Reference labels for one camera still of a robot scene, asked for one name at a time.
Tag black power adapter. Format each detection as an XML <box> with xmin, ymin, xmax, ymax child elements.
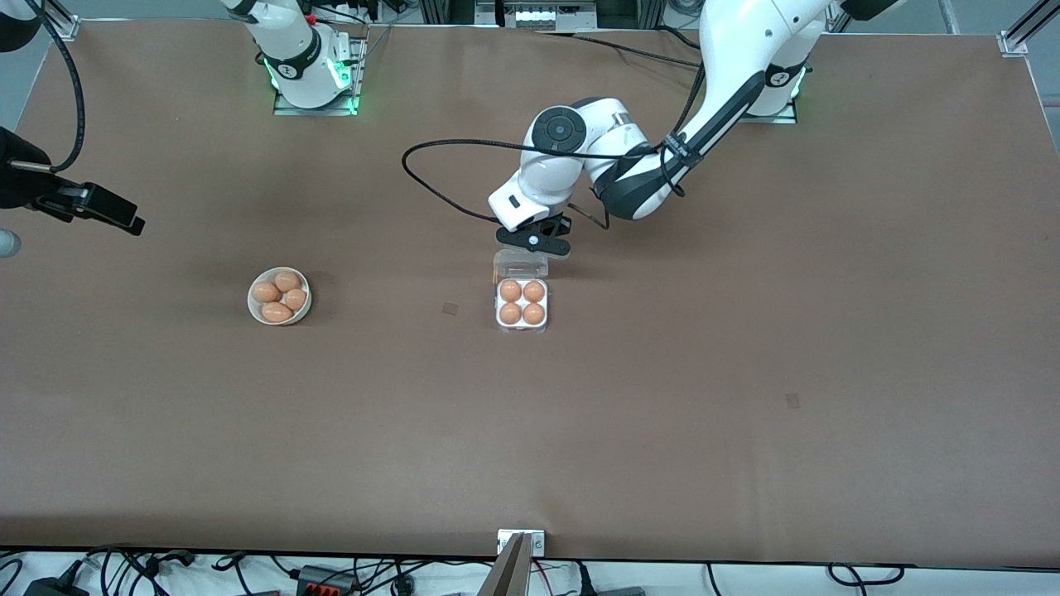
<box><xmin>23</xmin><ymin>575</ymin><xmax>90</xmax><ymax>596</ymax></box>

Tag white socket power strip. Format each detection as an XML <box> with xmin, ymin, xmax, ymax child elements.
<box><xmin>503</xmin><ymin>0</ymin><xmax>599</xmax><ymax>31</ymax></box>

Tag clear plastic egg box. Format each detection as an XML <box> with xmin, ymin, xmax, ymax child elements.
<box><xmin>493</xmin><ymin>248</ymin><xmax>551</xmax><ymax>335</ymax></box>

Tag aluminium camera stand pole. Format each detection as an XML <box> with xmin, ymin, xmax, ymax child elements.
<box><xmin>476</xmin><ymin>532</ymin><xmax>531</xmax><ymax>596</ymax></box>

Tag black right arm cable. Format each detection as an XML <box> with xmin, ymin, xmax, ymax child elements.
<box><xmin>23</xmin><ymin>0</ymin><xmax>86</xmax><ymax>175</ymax></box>

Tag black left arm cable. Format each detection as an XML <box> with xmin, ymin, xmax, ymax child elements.
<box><xmin>402</xmin><ymin>137</ymin><xmax>705</xmax><ymax>231</ymax></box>

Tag black cable tangle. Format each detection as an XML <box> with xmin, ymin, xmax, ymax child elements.
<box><xmin>83</xmin><ymin>545</ymin><xmax>200</xmax><ymax>582</ymax></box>

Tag black looped cable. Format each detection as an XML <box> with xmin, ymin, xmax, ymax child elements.
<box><xmin>828</xmin><ymin>562</ymin><xmax>905</xmax><ymax>586</ymax></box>

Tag long black table cable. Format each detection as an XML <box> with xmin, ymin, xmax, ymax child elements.
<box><xmin>534</xmin><ymin>30</ymin><xmax>705</xmax><ymax>69</ymax></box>

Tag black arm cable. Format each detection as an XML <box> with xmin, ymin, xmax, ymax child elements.
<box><xmin>402</xmin><ymin>137</ymin><xmax>705</xmax><ymax>231</ymax></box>
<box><xmin>23</xmin><ymin>0</ymin><xmax>86</xmax><ymax>175</ymax></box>

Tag white round bowl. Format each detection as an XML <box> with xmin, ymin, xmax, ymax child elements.
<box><xmin>248</xmin><ymin>267</ymin><xmax>313</xmax><ymax>326</ymax></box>

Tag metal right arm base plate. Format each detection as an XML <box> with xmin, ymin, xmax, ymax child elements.
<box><xmin>273</xmin><ymin>31</ymin><xmax>366</xmax><ymax>117</ymax></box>

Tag black box orange terminals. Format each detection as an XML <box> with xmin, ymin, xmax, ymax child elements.
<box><xmin>296</xmin><ymin>565</ymin><xmax>363</xmax><ymax>596</ymax></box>

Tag small metal mounting bracket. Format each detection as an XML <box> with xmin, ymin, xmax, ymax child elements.
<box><xmin>497</xmin><ymin>529</ymin><xmax>547</xmax><ymax>556</ymax></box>

